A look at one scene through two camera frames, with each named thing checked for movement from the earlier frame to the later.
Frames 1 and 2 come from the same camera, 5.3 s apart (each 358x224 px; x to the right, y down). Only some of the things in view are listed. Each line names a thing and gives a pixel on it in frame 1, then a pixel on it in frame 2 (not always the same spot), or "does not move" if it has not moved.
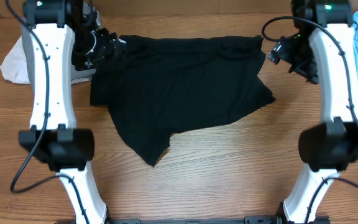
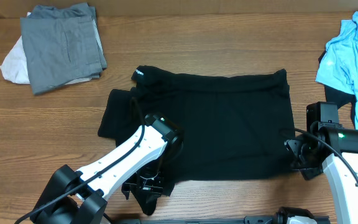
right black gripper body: (296, 53) -> (306, 158)
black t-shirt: (155, 86) -> (235, 126)
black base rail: (250, 219) does not move
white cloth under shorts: (15, 66) does not move
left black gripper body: (91, 49) -> (148, 180)
